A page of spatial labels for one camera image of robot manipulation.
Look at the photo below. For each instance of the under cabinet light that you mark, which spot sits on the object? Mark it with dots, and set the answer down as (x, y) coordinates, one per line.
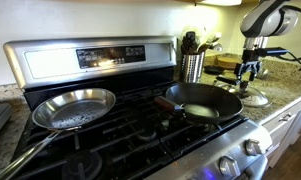
(220, 2)

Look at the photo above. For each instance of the glass pot lid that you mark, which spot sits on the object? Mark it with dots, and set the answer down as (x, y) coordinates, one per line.
(256, 99)

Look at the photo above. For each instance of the black frying pan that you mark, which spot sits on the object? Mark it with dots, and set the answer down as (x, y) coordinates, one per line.
(206, 100)

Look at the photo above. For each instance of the black round dish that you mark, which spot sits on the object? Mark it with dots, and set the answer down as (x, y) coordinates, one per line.
(214, 70)

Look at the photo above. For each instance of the metal ladle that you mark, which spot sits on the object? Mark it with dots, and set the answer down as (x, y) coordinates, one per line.
(217, 47)

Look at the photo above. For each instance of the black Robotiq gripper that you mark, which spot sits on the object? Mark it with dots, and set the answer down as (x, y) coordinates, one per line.
(251, 57)

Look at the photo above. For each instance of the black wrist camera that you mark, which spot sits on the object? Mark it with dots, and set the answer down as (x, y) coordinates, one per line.
(273, 51)

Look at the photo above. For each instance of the grey Franka robot arm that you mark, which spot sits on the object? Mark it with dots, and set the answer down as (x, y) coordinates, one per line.
(266, 18)

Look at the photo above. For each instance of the stainless steel frying pan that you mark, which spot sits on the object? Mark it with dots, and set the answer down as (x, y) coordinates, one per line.
(73, 108)

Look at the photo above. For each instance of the silver stove knob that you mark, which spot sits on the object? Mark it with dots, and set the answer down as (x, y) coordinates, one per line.
(229, 166)
(252, 147)

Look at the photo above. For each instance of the black kitchen utensil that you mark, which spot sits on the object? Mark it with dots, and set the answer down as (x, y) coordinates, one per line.
(190, 41)

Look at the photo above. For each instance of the white counter cabinet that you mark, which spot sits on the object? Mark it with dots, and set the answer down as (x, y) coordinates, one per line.
(290, 133)

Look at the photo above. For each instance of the perforated steel utensil holder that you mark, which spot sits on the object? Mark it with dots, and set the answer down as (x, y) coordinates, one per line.
(191, 68)

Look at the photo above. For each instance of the small fluted metal bowl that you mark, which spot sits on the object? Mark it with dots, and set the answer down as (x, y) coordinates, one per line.
(265, 74)

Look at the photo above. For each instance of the round wooden board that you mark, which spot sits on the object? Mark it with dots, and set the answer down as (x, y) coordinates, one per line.
(225, 62)

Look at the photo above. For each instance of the stainless steel gas stove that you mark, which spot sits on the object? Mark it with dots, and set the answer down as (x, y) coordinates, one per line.
(100, 60)

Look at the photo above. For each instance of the wooden spoon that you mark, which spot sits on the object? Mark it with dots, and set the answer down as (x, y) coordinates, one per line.
(205, 46)

